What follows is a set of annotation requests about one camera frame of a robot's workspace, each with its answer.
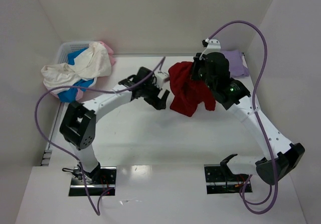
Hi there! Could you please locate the red t shirt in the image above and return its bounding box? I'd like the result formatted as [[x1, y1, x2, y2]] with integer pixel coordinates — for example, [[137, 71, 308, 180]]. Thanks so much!
[[169, 61, 216, 117]]

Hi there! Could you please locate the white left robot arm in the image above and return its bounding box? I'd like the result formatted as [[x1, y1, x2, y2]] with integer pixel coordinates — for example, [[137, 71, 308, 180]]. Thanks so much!
[[60, 67, 170, 183]]

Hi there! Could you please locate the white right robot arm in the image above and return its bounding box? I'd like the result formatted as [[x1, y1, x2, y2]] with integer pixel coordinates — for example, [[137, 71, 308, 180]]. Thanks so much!
[[191, 52, 305, 185]]

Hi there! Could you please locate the folded purple t shirt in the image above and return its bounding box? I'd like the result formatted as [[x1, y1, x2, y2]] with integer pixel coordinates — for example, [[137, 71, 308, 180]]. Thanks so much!
[[221, 50, 249, 78]]

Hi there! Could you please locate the cream white t shirt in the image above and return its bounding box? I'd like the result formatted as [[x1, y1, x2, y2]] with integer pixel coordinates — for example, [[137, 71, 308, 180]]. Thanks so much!
[[41, 42, 115, 89]]

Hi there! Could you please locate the blue t shirt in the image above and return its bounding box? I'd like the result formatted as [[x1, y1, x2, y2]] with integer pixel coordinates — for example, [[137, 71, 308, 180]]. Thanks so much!
[[58, 50, 97, 103]]

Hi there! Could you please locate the white plastic laundry basket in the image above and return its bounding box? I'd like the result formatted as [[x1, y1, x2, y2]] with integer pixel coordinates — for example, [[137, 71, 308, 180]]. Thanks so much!
[[53, 41, 93, 64]]

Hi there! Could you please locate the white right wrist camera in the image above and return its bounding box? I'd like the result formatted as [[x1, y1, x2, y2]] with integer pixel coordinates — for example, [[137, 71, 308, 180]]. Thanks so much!
[[202, 38, 221, 54]]

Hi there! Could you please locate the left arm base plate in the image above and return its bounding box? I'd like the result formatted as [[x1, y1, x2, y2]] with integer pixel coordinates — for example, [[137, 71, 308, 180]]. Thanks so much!
[[62, 167, 117, 197]]

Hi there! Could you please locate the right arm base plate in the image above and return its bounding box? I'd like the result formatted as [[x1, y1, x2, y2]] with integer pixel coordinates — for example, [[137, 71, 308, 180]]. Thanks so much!
[[204, 165, 249, 194]]

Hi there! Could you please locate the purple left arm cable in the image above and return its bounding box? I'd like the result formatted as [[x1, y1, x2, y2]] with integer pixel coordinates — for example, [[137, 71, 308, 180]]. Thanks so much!
[[34, 56, 167, 216]]

